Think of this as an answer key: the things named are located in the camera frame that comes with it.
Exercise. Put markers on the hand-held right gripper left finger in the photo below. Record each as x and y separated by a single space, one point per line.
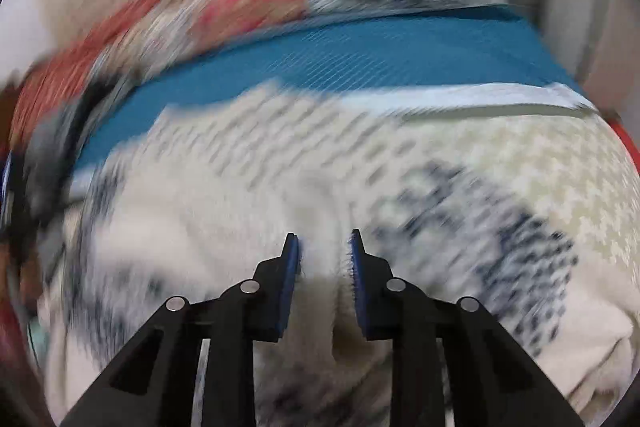
289 287

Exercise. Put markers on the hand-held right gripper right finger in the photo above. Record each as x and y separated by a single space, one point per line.
359 292

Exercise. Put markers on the white dotted fleece garment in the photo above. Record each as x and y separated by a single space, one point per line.
225 207

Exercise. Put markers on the bed mattress with zigzag sheet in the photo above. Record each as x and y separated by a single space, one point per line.
400 52

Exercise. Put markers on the grey garment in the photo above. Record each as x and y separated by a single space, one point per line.
55 132

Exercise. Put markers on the red patchwork quilt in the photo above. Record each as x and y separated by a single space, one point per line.
250 2

